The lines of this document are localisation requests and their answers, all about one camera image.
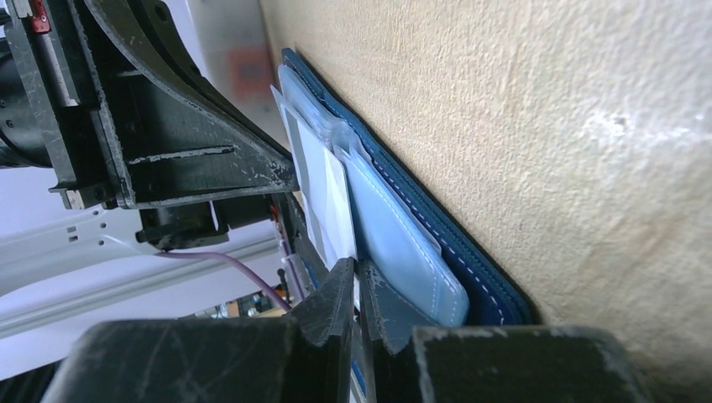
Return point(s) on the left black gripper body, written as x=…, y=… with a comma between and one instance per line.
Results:
x=49, y=119

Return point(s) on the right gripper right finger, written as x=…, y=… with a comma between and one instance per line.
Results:
x=390, y=370

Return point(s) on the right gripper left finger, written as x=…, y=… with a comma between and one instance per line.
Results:
x=319, y=367

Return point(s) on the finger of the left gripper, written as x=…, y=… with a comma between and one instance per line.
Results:
x=172, y=138

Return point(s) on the blue card holder wallet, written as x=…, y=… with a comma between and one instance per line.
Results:
x=475, y=348

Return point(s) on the white card black stripe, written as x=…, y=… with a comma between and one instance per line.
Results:
x=323, y=185

